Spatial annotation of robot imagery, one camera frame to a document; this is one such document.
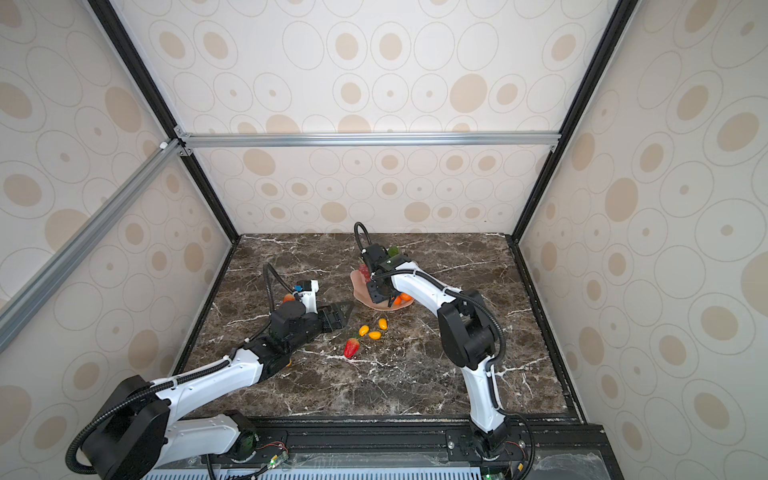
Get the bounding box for pink scalloped fruit bowl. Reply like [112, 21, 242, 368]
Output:
[349, 270, 414, 312]

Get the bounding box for red fake grape bunch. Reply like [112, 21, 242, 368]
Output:
[358, 264, 371, 282]

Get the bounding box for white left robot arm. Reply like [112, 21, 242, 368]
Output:
[65, 300, 354, 479]

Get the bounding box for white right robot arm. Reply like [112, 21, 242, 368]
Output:
[366, 256, 509, 459]

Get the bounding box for silver horizontal aluminium bar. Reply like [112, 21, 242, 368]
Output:
[181, 131, 561, 148]

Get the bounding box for silver diagonal aluminium bar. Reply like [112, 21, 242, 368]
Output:
[1, 139, 181, 350]

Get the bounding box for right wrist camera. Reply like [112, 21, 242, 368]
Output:
[361, 244, 390, 275]

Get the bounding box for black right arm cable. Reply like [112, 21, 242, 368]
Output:
[352, 221, 536, 480]

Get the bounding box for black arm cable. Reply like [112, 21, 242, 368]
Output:
[352, 221, 536, 480]
[64, 262, 298, 475]

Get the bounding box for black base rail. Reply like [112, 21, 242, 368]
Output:
[107, 416, 625, 480]

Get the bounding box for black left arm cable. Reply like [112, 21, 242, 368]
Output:
[64, 262, 298, 475]

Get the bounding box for black vertical frame post left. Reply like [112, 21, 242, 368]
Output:
[86, 0, 241, 244]

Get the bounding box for black vertical frame post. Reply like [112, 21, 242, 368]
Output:
[508, 0, 639, 246]
[86, 0, 241, 244]

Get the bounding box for black vertical frame post right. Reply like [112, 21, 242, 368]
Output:
[508, 0, 639, 246]

